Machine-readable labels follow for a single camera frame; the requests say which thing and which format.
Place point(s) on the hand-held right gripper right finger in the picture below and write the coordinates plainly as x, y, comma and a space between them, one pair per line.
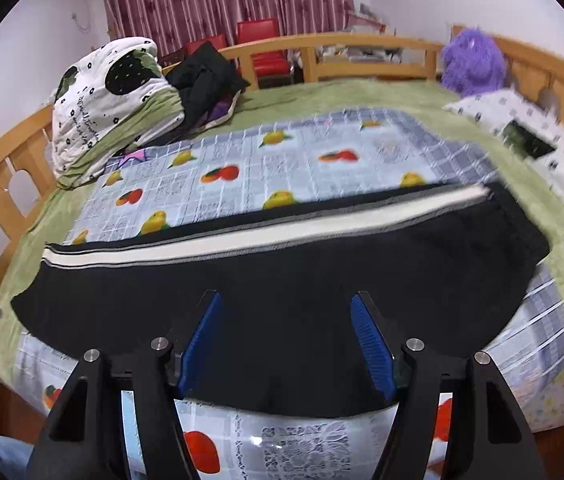
369, 345

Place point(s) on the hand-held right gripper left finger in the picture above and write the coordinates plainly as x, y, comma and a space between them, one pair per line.
204, 345

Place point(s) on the black pants with white stripe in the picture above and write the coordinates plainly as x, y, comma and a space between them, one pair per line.
287, 305

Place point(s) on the person's blue jeans leg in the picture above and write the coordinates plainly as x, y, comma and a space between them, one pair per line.
7, 455

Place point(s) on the fruit print plastic sheet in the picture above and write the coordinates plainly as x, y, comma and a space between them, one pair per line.
262, 170

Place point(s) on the grey checked cloth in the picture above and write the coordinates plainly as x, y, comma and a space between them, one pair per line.
454, 155

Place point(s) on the purple patterned cloth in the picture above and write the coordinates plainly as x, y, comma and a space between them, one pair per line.
219, 110

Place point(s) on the folded white and green quilt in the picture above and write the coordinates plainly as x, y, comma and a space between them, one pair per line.
92, 110

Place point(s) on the black clothes pile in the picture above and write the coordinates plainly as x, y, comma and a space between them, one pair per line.
202, 85

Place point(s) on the red chair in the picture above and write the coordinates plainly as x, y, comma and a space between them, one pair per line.
207, 45
258, 45

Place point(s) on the purple plush toy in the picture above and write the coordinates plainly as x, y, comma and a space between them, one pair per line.
471, 60

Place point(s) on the pile of boxes and papers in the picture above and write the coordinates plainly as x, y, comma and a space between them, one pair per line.
361, 15

